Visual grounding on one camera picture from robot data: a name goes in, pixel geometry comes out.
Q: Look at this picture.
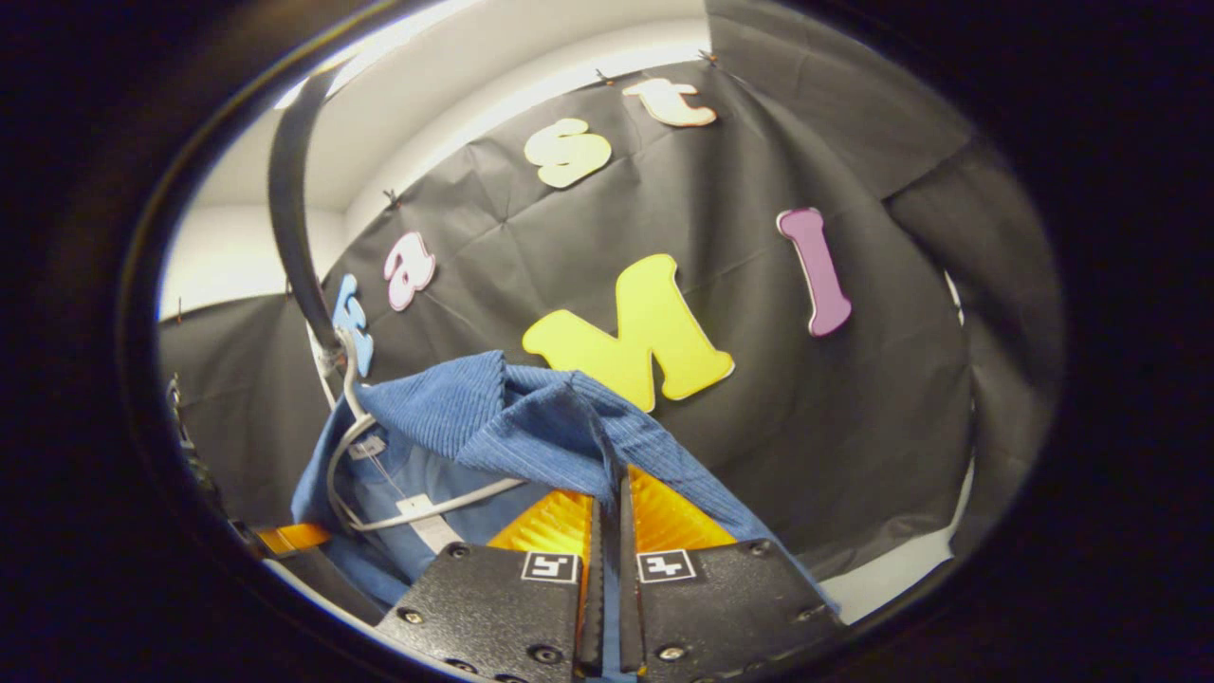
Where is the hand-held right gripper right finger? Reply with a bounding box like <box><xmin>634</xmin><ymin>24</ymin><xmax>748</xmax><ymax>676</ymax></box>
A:
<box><xmin>618</xmin><ymin>465</ymin><xmax>847</xmax><ymax>683</ymax></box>

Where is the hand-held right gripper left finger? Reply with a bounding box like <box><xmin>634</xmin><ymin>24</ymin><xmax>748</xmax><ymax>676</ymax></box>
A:
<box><xmin>375</xmin><ymin>489</ymin><xmax>605</xmax><ymax>683</ymax></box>

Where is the large white hanger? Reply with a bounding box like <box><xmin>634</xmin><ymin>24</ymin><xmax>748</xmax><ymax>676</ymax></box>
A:
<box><xmin>325</xmin><ymin>327</ymin><xmax>527</xmax><ymax>534</ymax></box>

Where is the blue corduroy shirt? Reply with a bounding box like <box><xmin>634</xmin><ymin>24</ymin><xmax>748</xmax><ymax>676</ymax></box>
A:
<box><xmin>289</xmin><ymin>350</ymin><xmax>840</xmax><ymax>683</ymax></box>

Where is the black clothes rack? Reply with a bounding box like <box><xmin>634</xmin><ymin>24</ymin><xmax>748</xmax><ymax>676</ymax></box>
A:
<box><xmin>267</xmin><ymin>65</ymin><xmax>344</xmax><ymax>354</ymax></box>

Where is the black backdrop cloth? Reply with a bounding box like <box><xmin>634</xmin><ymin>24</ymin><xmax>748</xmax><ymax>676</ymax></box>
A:
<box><xmin>156</xmin><ymin>0</ymin><xmax>1058</xmax><ymax>570</ymax></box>

